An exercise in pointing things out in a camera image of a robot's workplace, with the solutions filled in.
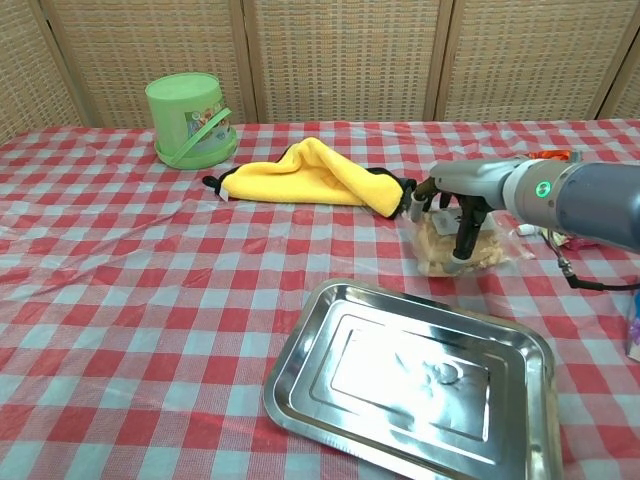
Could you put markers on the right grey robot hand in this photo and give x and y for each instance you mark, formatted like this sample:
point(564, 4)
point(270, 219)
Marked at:
point(470, 182)

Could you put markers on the clear plastic bag of food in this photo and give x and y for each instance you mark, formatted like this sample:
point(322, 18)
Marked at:
point(436, 245)

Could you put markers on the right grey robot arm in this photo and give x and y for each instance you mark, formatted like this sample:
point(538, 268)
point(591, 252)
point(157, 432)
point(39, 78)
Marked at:
point(580, 195)

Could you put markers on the stainless steel tray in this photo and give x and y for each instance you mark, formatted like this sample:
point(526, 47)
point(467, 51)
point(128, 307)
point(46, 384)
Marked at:
point(415, 380)

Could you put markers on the red white checkered tablecloth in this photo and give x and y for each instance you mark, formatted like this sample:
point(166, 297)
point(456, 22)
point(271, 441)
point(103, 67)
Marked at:
point(140, 300)

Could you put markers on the yellow microfibre cloth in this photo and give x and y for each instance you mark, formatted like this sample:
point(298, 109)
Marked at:
point(305, 176)

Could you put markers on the woven folding screen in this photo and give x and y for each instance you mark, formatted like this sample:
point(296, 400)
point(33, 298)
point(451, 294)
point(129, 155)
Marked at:
point(345, 60)

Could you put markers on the blue purple package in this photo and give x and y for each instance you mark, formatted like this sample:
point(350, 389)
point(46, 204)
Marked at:
point(634, 330)

